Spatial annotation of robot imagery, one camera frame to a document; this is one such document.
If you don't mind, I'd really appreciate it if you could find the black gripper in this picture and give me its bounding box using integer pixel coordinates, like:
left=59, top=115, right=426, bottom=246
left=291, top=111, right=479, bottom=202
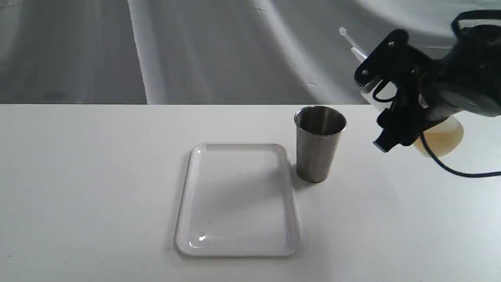
left=354, top=24, right=500, bottom=152

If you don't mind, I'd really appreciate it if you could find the translucent squeeze bottle amber liquid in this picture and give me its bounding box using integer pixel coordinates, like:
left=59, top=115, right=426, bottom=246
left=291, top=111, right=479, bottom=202
left=339, top=27, right=464, bottom=157

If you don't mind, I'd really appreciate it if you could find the stainless steel cup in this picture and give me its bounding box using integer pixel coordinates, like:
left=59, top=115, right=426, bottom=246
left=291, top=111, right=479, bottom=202
left=294, top=105, right=347, bottom=183

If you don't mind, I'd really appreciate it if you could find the white rectangular plastic tray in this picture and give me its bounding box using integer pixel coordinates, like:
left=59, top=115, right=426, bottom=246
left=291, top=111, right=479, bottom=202
left=174, top=143, right=302, bottom=258

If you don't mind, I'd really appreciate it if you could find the grey fabric backdrop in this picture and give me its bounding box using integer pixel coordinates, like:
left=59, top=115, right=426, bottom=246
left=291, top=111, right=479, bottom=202
left=0, top=0, right=500, bottom=104

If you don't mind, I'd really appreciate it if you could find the black cable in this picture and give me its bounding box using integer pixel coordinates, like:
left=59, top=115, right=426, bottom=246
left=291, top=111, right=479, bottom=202
left=372, top=10, right=501, bottom=179

